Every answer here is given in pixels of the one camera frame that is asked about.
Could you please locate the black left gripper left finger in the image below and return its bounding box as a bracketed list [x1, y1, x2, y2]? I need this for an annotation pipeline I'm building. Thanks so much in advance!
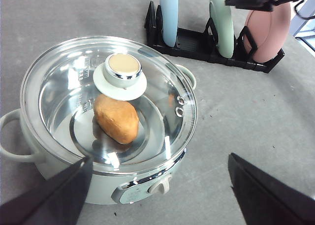
[0, 156, 94, 225]

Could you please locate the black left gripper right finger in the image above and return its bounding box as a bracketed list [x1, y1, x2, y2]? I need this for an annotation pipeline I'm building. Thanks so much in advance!
[228, 153, 315, 225]

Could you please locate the green plate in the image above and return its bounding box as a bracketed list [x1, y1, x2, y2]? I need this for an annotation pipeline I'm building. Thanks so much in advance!
[210, 0, 234, 59]

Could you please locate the brown potato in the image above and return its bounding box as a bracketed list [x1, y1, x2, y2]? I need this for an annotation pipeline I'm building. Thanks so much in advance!
[94, 95, 139, 144]

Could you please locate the glass steamer lid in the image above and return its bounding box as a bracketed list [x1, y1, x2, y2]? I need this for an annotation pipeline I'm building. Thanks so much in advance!
[20, 36, 197, 171]

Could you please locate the pink plate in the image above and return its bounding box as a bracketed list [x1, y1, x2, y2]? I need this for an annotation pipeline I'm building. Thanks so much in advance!
[244, 2, 291, 62]

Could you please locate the black plate rack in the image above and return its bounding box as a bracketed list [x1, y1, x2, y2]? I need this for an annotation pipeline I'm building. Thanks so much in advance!
[144, 1, 285, 73]

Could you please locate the blue plate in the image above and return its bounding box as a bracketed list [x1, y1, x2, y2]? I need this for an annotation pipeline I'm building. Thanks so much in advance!
[160, 0, 179, 47]

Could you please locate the green electric steamer pot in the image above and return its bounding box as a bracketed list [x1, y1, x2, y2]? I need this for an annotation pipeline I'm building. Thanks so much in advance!
[0, 36, 197, 205]

